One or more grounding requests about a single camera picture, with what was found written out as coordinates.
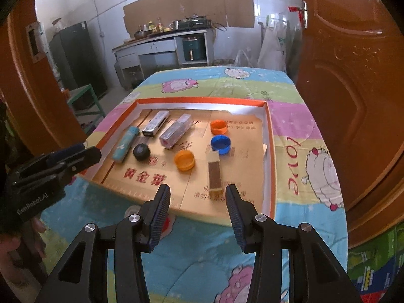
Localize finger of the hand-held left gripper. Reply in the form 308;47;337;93
22;143;87;168
14;146;102;177

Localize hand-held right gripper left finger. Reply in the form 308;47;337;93
35;184;171;303

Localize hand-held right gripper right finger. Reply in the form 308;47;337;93
225;184;360;303

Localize teal tube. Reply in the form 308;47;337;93
112;126;139;164

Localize orange-edged shallow cardboard box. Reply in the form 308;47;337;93
85;98;276;228

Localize gold rectangular box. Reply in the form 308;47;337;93
207;151;223;200

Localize black bottle cap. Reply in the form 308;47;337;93
133;143;150;161

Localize yellow-orange bottle cap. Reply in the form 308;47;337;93
174;150;195;171

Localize blue bottle cap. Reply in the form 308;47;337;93
210;135;232;155

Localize clear plastic box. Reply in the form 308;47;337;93
159;114;192;149

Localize person's left hand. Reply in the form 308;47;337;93
0;217;45;269

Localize red bottle cap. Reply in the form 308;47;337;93
161;215;174;237

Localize green metal stool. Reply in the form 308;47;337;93
66;84;106;127

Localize orange wooden door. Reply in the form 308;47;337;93
0;0;87;157
297;0;404;247

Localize white power bank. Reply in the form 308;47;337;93
142;110;170;138

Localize grey gas cylinder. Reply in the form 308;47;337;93
114;58;127;90

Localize dark grey refrigerator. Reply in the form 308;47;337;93
49;21;109;100

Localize small orange bottle cap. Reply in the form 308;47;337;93
210;119;228;136

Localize grey kitchen counter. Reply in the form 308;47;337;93
112;28;210;84

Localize green carton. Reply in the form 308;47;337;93
347;227;401;294

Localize green air fryer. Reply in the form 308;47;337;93
182;36;203;62

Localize red carton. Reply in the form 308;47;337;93
360;290;389;303

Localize black gas stove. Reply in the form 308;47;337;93
180;16;213;29

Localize white plastic bags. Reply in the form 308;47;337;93
257;14;292;71

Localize cardboard wall sheets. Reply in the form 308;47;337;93
123;0;256;34

